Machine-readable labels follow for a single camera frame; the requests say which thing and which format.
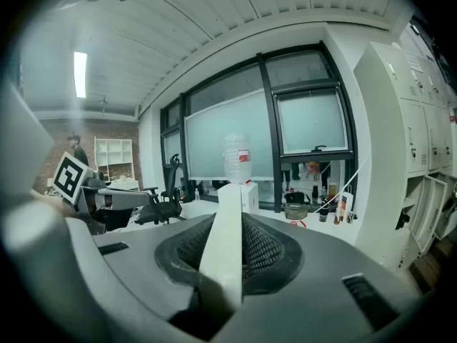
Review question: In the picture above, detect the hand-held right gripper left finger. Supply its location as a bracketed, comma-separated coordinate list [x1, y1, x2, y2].
[66, 212, 216, 339]

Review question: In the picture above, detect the black office chair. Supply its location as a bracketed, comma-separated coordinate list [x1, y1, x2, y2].
[135, 154, 187, 225]

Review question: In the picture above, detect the white metal locker cabinet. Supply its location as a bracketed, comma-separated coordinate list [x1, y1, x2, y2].
[353, 41, 457, 274]

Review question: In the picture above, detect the white cubby shelf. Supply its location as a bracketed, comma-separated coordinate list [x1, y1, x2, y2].
[94, 137, 135, 178]

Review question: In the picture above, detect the ceiling light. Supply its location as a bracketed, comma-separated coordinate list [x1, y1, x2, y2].
[74, 51, 88, 99]

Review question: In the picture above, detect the olive green bag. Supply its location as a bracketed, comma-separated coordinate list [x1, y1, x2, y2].
[284, 191, 311, 221]

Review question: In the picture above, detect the white water dispenser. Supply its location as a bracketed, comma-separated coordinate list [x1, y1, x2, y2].
[217, 182, 260, 215]

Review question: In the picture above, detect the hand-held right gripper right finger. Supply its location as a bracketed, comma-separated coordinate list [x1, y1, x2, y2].
[228, 212, 422, 342]

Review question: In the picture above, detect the colourful snack packet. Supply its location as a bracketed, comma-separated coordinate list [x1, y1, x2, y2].
[335, 186, 355, 224]

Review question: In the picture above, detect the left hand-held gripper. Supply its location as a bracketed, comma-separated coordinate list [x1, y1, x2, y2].
[53, 151, 151, 235]

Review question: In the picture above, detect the black-framed window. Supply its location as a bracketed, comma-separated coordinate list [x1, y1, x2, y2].
[159, 40, 359, 214]

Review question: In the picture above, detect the clear plastic bag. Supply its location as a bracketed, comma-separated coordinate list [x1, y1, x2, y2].
[223, 132, 253, 185]

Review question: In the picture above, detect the black oval pad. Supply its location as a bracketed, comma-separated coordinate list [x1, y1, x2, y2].
[199, 186, 244, 309]

